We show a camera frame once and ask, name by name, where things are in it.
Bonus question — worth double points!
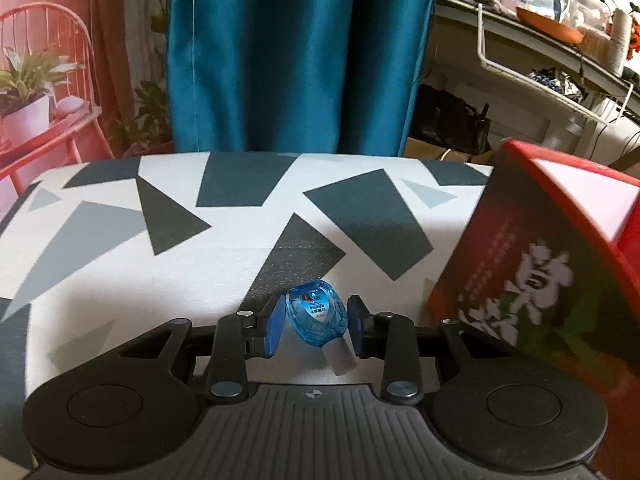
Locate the cluttered desk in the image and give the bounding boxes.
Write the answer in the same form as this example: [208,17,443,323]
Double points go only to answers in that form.
[423,0,639,164]

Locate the printed room backdrop cloth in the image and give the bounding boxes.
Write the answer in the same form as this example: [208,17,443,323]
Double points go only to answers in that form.
[1,0,174,211]

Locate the orange flowers in red vase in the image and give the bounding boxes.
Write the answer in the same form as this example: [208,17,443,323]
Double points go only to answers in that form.
[627,2,640,60]

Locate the teal blue curtain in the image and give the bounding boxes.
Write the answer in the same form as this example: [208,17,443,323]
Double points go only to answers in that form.
[167,0,435,156]

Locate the white wire under-desk basket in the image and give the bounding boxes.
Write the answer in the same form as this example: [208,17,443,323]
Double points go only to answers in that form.
[476,1,637,126]

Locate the red cardboard box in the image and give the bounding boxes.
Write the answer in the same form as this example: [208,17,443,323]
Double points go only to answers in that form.
[428,141,639,479]

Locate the orange bowl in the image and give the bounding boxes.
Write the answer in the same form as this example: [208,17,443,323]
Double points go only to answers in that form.
[516,6,584,46]

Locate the white tall bottle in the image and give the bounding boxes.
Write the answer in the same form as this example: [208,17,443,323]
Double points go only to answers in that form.
[606,8,632,77]

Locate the cotton swab container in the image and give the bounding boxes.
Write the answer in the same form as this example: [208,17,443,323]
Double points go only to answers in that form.
[578,27,611,66]

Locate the brown cardboard box on floor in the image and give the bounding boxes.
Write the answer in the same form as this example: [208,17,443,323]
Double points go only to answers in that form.
[402,138,497,165]

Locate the black bag under desk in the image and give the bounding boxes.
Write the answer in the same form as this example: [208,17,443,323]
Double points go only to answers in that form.
[409,84,491,156]

